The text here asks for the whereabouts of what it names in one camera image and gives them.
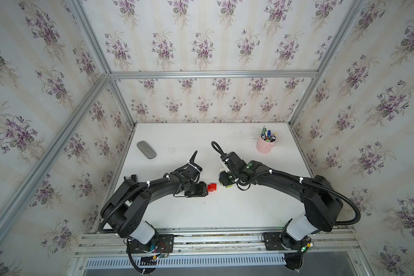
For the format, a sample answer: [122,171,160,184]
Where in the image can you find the white vented cable duct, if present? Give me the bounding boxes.
[85,253,286,270]

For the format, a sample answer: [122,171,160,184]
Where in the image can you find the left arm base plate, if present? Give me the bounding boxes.
[126,234,175,258]

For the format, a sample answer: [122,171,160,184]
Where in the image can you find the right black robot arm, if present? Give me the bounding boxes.
[219,151,361,242]

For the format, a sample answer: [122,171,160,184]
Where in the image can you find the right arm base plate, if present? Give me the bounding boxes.
[261,232,311,253]

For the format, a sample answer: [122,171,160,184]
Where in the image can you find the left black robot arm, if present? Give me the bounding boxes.
[96,161,208,245]

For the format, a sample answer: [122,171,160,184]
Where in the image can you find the grey oval eraser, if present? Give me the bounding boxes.
[136,140,157,159]

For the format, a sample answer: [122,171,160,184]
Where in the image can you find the aluminium mounting rail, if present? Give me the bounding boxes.
[72,227,361,258]

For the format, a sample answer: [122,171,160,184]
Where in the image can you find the black stapler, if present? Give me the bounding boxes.
[124,174,137,182]

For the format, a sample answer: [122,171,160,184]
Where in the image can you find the pink pen cup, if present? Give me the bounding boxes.
[256,135,276,154]

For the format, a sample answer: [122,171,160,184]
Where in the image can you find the red lego brick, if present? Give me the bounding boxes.
[207,183,217,193]

